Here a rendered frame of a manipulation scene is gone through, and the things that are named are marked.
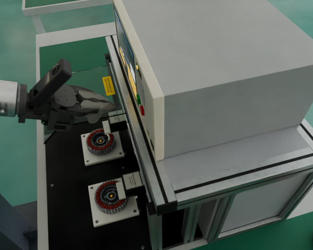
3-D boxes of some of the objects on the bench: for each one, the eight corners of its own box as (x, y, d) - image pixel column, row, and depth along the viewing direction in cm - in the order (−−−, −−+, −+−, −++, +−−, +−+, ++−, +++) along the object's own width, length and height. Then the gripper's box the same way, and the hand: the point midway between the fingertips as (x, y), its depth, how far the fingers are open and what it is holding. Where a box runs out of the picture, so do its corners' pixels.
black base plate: (51, 284, 82) (49, 283, 80) (45, 125, 123) (44, 122, 121) (202, 238, 90) (203, 236, 88) (150, 103, 130) (149, 99, 129)
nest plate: (94, 227, 91) (93, 226, 90) (88, 187, 100) (87, 185, 99) (139, 215, 93) (139, 213, 92) (129, 176, 103) (129, 175, 102)
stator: (91, 159, 106) (89, 154, 104) (84, 138, 113) (82, 132, 110) (119, 150, 109) (118, 145, 106) (111, 130, 116) (110, 124, 113)
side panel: (207, 243, 89) (224, 197, 65) (204, 234, 91) (219, 185, 66) (286, 219, 94) (329, 167, 69) (281, 211, 95) (321, 157, 71)
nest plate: (85, 166, 106) (84, 164, 105) (81, 136, 116) (80, 134, 115) (124, 156, 109) (124, 155, 108) (117, 128, 118) (117, 126, 117)
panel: (203, 239, 88) (218, 194, 65) (149, 98, 129) (146, 41, 107) (207, 238, 88) (222, 193, 65) (151, 98, 130) (148, 40, 107)
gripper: (17, 103, 66) (105, 112, 76) (16, 131, 61) (110, 137, 71) (21, 74, 61) (114, 88, 71) (19, 102, 55) (121, 112, 65)
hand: (111, 103), depth 68 cm, fingers closed
